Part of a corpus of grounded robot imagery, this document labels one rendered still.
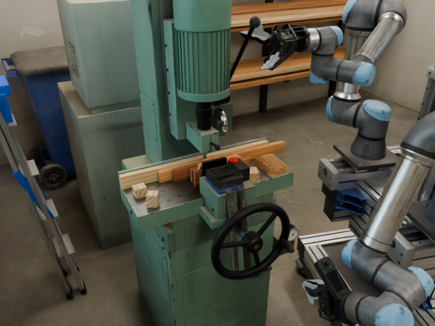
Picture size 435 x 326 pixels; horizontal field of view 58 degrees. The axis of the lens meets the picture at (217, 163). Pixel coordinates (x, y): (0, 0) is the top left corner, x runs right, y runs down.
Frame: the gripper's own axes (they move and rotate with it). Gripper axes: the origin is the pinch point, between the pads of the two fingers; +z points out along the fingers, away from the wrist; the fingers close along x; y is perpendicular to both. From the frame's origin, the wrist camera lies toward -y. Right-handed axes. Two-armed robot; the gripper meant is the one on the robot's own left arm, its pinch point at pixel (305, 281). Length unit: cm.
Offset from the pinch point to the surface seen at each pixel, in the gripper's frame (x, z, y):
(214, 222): -19.3, 14.6, -22.6
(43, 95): -53, 186, -108
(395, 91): 320, 228, -70
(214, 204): -18.3, 13.6, -28.3
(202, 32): -15, 3, -79
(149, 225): -38, 23, -26
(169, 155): -18, 51, -47
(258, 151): 12, 33, -41
